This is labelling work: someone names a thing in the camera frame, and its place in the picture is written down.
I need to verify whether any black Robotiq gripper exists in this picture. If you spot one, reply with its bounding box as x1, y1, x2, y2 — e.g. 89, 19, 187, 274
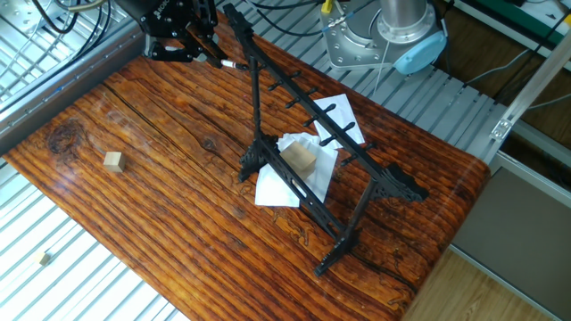
113, 0, 225, 70

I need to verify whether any thin metal utensil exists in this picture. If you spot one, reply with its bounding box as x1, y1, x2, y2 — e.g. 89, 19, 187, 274
198, 40, 250, 72

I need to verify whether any black ornate pen rack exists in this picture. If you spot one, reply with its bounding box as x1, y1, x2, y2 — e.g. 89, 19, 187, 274
222, 3, 431, 277

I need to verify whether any large wooden block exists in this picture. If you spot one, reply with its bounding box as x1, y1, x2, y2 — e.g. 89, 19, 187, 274
279, 141, 318, 179

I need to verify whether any single white paper sheet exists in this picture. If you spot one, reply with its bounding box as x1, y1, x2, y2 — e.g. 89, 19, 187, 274
311, 93, 366, 151

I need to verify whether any wood grain table mat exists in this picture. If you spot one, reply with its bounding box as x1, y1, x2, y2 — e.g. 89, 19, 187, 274
2, 11, 491, 321

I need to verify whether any thin white zip tie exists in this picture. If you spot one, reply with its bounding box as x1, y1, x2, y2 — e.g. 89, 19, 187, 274
373, 40, 392, 95

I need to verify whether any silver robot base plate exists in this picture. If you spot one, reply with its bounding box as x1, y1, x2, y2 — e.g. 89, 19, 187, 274
319, 0, 402, 70

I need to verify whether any grey floor cable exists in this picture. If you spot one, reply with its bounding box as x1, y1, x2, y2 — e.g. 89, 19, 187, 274
463, 47, 532, 86

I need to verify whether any aluminium profile post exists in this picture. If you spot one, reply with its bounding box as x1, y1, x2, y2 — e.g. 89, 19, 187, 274
489, 29, 571, 142

